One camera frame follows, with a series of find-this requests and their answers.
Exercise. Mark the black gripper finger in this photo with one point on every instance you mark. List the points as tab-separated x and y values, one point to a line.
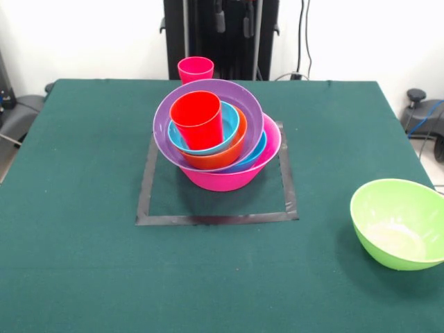
220	21
247	24

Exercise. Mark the pink cup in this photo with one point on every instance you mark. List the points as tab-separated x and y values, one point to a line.
194	69

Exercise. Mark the red cup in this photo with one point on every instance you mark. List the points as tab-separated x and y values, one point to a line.
199	121

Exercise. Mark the small cyan bowl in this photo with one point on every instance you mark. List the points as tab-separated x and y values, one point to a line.
230	128

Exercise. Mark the purple bowl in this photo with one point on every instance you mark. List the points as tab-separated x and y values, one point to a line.
163	118

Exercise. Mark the large blue bowl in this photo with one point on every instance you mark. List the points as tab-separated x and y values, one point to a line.
253	156

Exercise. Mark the orange ribbed bowl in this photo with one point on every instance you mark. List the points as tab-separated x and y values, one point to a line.
215	160

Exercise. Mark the large pink bowl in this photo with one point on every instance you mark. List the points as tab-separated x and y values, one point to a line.
222	180

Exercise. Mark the black floor device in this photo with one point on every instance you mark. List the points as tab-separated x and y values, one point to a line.
416	114
21	111

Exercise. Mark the large green bowl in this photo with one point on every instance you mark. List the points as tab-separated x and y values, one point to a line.
395	229

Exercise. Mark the dark green table cloth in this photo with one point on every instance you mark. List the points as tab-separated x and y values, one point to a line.
222	298

